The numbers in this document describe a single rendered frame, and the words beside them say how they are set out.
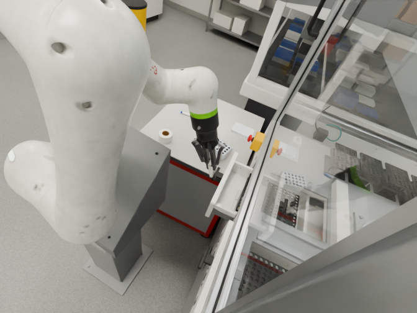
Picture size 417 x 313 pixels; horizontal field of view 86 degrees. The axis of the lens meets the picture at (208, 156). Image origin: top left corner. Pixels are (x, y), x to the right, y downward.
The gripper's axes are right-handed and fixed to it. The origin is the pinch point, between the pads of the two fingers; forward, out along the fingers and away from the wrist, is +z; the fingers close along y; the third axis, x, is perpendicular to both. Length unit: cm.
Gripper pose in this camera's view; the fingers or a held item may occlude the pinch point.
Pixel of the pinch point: (211, 169)
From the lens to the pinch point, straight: 89.3
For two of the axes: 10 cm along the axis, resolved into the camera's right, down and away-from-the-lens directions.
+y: -9.2, -1.8, 3.6
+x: -3.8, 6.4, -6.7
